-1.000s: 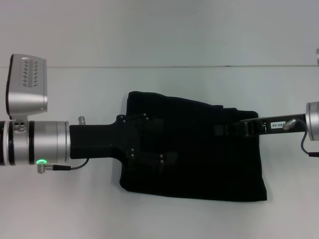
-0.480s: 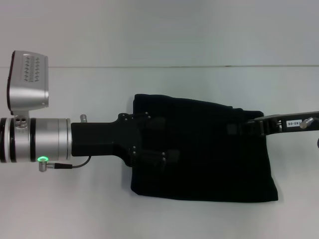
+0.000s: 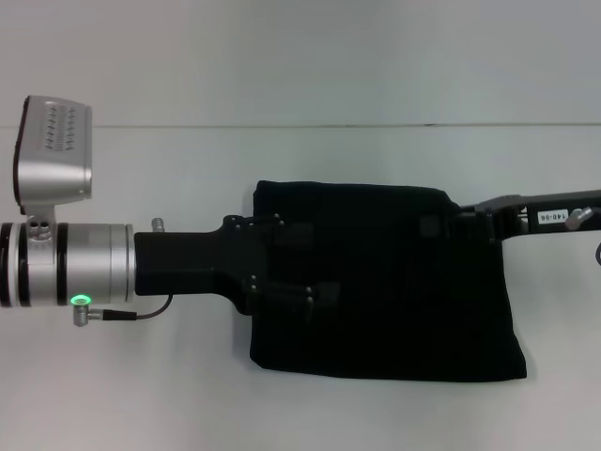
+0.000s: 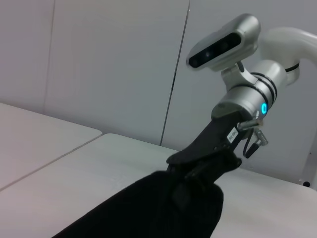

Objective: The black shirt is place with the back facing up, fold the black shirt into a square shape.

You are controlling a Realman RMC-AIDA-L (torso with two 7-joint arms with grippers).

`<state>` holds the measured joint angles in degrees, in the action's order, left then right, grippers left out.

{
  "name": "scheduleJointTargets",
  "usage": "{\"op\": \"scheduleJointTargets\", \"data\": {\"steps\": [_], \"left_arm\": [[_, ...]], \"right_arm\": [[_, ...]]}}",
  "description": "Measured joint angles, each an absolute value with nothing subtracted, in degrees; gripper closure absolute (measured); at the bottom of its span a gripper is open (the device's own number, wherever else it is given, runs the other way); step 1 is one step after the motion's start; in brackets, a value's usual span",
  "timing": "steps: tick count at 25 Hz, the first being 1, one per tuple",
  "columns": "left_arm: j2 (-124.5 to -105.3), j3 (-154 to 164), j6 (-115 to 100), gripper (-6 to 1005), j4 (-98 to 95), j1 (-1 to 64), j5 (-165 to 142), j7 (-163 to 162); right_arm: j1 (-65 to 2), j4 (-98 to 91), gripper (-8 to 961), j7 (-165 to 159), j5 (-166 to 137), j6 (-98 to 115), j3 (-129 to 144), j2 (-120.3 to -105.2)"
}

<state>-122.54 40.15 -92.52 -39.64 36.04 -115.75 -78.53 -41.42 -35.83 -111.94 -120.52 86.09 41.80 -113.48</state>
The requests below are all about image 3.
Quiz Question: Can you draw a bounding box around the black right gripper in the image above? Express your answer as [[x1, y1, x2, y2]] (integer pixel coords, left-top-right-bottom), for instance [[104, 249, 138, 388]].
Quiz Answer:
[[421, 189, 601, 244]]

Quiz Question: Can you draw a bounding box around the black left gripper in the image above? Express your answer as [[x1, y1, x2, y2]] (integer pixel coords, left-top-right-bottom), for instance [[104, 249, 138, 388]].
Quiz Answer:
[[132, 213, 342, 325]]

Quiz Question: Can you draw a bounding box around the black shirt with white print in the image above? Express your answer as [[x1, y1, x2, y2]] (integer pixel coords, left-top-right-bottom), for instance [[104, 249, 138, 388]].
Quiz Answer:
[[247, 179, 529, 382]]

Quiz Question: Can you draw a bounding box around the right gripper cable with connectors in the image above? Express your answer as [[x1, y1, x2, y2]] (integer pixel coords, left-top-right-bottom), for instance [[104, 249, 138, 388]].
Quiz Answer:
[[565, 206, 601, 269]]

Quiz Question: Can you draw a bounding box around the gripper cable with connectors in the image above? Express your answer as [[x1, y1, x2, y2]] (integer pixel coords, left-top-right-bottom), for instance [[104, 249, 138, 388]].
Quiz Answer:
[[565, 206, 601, 269], [71, 215, 176, 327]]

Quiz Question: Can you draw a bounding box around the left gripper cable with connectors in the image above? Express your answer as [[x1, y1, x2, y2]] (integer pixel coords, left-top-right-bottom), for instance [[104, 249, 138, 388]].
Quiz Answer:
[[71, 215, 176, 327]]

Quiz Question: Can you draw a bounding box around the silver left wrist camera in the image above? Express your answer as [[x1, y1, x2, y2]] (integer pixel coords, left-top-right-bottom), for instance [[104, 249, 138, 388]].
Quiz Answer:
[[12, 95, 94, 226]]

